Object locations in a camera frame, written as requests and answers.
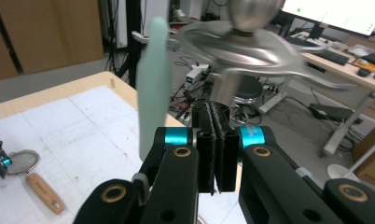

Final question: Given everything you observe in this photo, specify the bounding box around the white office desk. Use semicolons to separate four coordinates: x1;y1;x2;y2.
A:
258;31;375;157

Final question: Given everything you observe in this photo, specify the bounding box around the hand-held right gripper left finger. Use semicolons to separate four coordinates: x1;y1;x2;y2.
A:
192;101;219;196

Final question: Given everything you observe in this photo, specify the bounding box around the grey metal cabinet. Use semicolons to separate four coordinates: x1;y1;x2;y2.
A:
98;0;129;49

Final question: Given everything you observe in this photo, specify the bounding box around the black stool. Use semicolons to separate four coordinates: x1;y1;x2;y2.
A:
231;74;264;104

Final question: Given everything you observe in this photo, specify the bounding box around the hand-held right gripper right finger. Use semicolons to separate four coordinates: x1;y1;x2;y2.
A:
211;102;241;193

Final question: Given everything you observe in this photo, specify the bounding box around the brown cardboard box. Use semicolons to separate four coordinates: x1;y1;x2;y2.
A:
352;120;375;189

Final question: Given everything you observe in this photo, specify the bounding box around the white floor stand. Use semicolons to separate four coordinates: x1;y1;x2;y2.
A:
326;130;375;183

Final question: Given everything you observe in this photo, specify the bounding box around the lit computer monitor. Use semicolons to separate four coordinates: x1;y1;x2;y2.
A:
282;0;375;36

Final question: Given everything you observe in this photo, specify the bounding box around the wooden-handled mesh strainer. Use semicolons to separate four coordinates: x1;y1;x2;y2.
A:
6;148;66;216

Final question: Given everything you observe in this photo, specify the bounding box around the black computer mouse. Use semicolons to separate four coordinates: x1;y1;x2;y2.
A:
356;66;372;77

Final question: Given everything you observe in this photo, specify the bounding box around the white electronic box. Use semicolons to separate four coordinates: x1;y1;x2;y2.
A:
184;63;211;90

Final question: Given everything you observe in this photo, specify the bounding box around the steel utensil stand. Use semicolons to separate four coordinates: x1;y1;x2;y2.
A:
131;0;359;108

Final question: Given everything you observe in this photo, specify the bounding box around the black metal stand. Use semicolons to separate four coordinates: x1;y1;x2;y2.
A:
117;0;143;90

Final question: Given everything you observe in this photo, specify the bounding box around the tangle of floor cables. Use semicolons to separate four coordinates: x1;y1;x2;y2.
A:
168;52;215;120

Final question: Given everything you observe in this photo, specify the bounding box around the black flat device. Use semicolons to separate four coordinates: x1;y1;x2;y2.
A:
309;102;362;124

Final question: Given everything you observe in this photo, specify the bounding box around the mint-handled wire whisk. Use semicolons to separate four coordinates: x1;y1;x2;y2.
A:
135;16;174;162

